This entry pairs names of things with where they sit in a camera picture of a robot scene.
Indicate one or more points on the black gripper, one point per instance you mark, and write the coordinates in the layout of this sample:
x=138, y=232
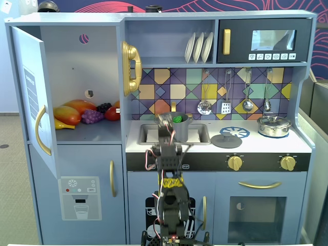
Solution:
x=164, y=120

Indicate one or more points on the green toy pineapple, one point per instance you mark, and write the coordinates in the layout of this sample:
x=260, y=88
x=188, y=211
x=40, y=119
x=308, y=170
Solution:
x=177, y=119

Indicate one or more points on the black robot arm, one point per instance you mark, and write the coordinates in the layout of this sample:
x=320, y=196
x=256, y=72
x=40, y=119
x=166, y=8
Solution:
x=170, y=161

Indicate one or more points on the dishwasher cabinet door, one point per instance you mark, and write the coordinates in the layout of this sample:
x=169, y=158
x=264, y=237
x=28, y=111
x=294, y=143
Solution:
x=138, y=184

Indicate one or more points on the gray toy pot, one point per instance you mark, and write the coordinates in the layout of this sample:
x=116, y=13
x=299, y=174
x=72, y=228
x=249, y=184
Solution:
x=183, y=130

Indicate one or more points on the gold toy faucet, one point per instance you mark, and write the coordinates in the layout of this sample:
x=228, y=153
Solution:
x=173, y=106

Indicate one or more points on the gold faucet knob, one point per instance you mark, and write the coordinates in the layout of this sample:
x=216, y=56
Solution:
x=189, y=115

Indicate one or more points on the gray toy sink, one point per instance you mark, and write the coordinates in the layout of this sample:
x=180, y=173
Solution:
x=202, y=133

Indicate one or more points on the steel skimmer spoon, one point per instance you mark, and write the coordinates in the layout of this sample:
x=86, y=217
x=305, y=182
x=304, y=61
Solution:
x=204, y=107

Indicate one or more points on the yellow tape band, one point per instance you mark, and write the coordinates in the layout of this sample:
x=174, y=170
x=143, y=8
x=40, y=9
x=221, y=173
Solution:
x=173, y=183

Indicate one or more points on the orange toy fruit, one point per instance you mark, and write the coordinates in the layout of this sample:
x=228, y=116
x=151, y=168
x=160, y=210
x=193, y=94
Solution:
x=117, y=103

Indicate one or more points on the red toy fruit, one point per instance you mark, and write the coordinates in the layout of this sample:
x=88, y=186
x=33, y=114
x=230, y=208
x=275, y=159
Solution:
x=111, y=114

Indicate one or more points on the gray pot lid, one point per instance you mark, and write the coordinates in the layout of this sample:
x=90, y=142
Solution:
x=226, y=142

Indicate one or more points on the steel slotted spatula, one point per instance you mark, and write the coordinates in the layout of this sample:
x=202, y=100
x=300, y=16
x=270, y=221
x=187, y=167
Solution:
x=226, y=107

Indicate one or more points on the dark toy grapes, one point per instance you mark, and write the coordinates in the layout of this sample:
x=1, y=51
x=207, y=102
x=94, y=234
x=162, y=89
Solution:
x=103, y=107

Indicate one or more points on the gold stove knob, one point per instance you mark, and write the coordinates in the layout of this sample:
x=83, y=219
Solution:
x=235, y=162
x=288, y=162

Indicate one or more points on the purple toy grapes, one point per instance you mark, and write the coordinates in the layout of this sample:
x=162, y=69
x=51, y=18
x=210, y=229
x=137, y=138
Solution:
x=92, y=116

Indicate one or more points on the black dishwasher rack sticker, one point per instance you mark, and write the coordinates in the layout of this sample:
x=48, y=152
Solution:
x=150, y=205

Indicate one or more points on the oven door with window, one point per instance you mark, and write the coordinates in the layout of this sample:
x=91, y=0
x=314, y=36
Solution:
x=223, y=184

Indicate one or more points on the steel ladle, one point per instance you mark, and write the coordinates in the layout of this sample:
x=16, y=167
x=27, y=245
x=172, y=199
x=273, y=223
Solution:
x=247, y=105

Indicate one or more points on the white toy plate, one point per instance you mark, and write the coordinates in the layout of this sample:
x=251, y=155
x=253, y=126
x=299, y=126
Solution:
x=197, y=48
x=189, y=48
x=207, y=47

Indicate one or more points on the gold toy telephone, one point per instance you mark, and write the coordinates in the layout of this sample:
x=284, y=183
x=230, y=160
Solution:
x=128, y=51

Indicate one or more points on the large toy mango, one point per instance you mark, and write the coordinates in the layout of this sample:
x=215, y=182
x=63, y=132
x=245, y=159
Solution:
x=82, y=105

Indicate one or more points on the lower freezer door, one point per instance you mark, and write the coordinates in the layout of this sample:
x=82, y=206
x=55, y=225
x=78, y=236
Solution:
x=77, y=161

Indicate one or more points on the small toy mango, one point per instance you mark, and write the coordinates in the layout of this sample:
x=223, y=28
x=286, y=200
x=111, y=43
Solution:
x=66, y=115

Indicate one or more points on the yellow toy banana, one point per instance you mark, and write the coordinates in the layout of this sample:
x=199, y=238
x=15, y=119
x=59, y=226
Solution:
x=64, y=126

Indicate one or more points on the small steel spoon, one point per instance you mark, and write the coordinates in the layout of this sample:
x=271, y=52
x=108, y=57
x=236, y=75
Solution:
x=267, y=105

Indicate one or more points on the steel pot with lid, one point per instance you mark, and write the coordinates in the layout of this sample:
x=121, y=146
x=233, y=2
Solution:
x=274, y=128

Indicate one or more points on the robot controller board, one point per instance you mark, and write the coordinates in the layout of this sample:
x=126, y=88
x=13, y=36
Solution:
x=170, y=241

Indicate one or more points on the black table clamp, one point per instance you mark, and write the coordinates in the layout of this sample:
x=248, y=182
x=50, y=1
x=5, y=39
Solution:
x=206, y=238
x=146, y=239

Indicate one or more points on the water dispenser sticker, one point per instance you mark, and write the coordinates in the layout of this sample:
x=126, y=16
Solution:
x=82, y=205

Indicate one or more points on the black round object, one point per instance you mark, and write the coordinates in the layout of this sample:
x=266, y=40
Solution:
x=153, y=9

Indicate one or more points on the black microwave door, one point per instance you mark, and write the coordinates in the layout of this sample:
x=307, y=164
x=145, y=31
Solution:
x=238, y=25

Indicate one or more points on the open fridge door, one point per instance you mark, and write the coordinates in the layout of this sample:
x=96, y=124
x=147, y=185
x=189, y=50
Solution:
x=25, y=102

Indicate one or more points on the blue-gray toy kitchen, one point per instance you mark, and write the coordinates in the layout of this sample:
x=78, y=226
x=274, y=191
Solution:
x=77, y=16

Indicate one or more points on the gray office partition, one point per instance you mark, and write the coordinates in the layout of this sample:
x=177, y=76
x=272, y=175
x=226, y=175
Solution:
x=317, y=128

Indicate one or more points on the dark floor disc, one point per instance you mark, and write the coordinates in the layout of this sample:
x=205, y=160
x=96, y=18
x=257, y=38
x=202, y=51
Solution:
x=3, y=146

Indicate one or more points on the dark helmet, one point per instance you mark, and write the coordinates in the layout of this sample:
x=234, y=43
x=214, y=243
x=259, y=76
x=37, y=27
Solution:
x=48, y=6

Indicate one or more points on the white wall socket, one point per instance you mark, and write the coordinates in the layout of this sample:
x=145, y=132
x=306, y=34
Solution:
x=31, y=2
x=5, y=6

